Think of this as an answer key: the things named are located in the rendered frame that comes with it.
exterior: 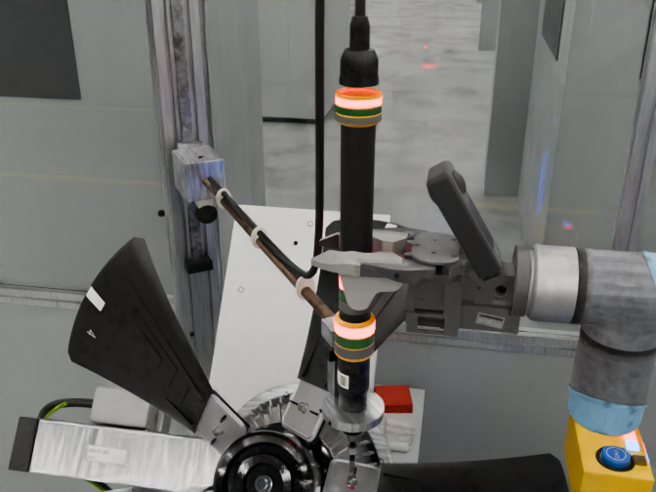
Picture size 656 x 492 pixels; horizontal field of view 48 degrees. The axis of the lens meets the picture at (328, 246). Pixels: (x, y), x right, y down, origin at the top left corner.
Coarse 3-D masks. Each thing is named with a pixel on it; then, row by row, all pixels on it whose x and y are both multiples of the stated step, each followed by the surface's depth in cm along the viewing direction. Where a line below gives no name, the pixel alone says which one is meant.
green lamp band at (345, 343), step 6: (336, 336) 77; (372, 336) 77; (336, 342) 78; (342, 342) 77; (348, 342) 76; (354, 342) 76; (360, 342) 76; (366, 342) 77; (372, 342) 78; (354, 348) 77; (360, 348) 77
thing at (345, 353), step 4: (336, 344) 78; (336, 348) 78; (340, 348) 77; (344, 348) 77; (368, 348) 77; (372, 348) 78; (336, 352) 78; (340, 352) 78; (344, 352) 77; (348, 352) 77; (352, 352) 77; (356, 352) 77; (360, 352) 77; (364, 352) 77; (368, 352) 78; (372, 352) 78; (344, 356) 77; (348, 356) 77; (352, 356) 77; (356, 356) 77; (360, 356) 77; (364, 356) 77; (368, 356) 78
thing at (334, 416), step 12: (324, 324) 82; (324, 336) 83; (324, 348) 82; (336, 360) 81; (336, 372) 82; (336, 384) 83; (336, 396) 84; (372, 396) 84; (324, 408) 82; (336, 408) 82; (372, 408) 82; (384, 408) 82; (336, 420) 80; (348, 420) 80; (360, 420) 80; (372, 420) 80
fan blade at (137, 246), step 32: (128, 256) 94; (96, 288) 97; (128, 288) 94; (160, 288) 91; (96, 320) 98; (128, 320) 95; (160, 320) 92; (96, 352) 100; (128, 352) 96; (160, 352) 92; (192, 352) 90; (128, 384) 99; (160, 384) 95; (192, 384) 90; (192, 416) 93
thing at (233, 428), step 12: (216, 396) 90; (216, 408) 90; (228, 408) 89; (204, 420) 93; (216, 420) 91; (228, 420) 90; (240, 420) 88; (204, 432) 94; (228, 432) 91; (240, 432) 89; (216, 444) 94; (228, 444) 92
